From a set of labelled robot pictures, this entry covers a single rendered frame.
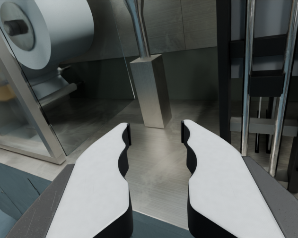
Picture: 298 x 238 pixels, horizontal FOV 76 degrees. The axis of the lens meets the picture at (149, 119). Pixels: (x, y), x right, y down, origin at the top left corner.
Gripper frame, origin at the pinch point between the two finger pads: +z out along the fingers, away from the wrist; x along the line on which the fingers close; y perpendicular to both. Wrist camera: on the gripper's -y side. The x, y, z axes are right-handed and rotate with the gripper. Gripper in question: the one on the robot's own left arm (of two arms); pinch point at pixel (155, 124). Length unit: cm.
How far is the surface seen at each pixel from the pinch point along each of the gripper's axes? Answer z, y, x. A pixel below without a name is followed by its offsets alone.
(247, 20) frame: 24.1, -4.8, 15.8
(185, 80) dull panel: 77, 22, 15
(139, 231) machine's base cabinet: 23, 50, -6
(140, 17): 58, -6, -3
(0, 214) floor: 100, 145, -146
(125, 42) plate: 90, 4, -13
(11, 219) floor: 93, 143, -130
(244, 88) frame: 24.1, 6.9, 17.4
